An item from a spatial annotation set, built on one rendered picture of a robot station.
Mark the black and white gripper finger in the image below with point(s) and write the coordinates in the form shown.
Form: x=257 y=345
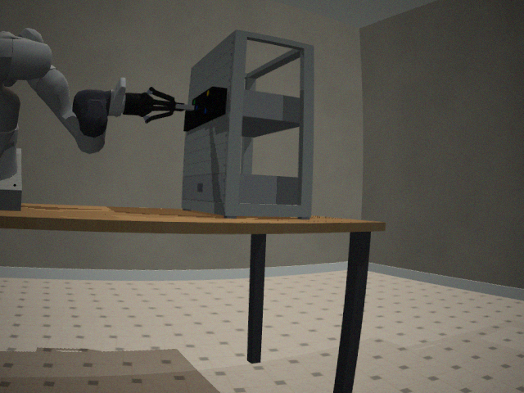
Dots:
x=171 y=100
x=171 y=110

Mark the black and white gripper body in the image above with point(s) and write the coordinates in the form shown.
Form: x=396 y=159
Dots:
x=132 y=104

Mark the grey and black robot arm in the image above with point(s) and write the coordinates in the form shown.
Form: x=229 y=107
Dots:
x=26 y=57

